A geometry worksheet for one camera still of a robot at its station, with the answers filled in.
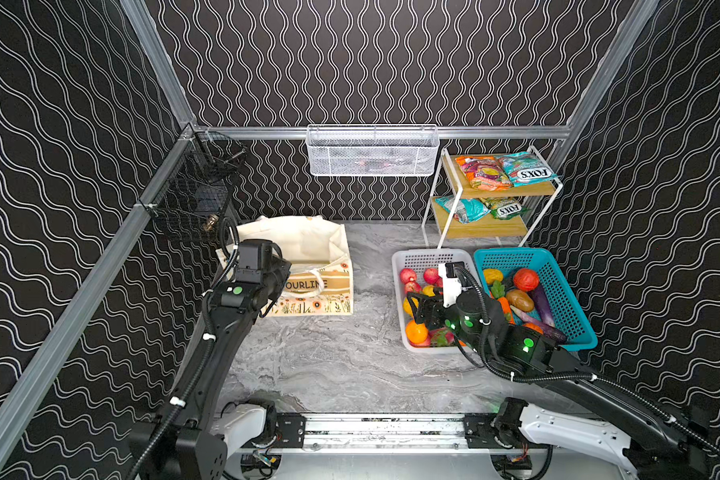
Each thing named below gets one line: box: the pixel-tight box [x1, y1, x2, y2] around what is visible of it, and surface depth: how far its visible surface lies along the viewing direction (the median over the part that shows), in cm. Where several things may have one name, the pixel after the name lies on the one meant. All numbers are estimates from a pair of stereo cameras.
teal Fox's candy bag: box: [496, 152, 558, 187], surface depth 84 cm
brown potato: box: [506, 289, 535, 313], surface depth 96 cm
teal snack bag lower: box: [436, 196, 491, 224], surface depth 101 cm
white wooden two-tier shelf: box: [421, 147, 564, 249], surface depth 89 cm
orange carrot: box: [490, 280, 516, 325], surface depth 99 cm
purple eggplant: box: [529, 284, 555, 327], surface depth 96 cm
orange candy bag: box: [455, 156, 512, 191], surface depth 85 cm
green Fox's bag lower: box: [485, 197, 529, 220], surface depth 102 cm
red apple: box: [400, 268, 417, 284], surface depth 101 cm
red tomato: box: [513, 268, 540, 292], surface depth 96 cm
